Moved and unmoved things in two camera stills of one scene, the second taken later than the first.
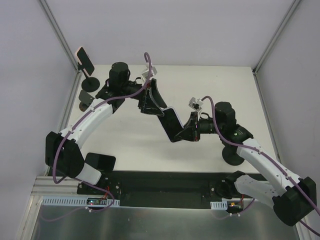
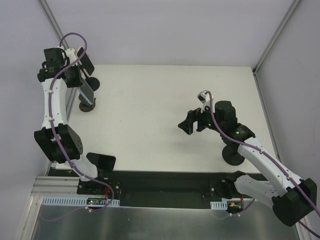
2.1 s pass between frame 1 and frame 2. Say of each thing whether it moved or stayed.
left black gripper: moved
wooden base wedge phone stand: stayed
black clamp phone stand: stayed
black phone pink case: stayed
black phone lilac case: moved
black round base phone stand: stayed
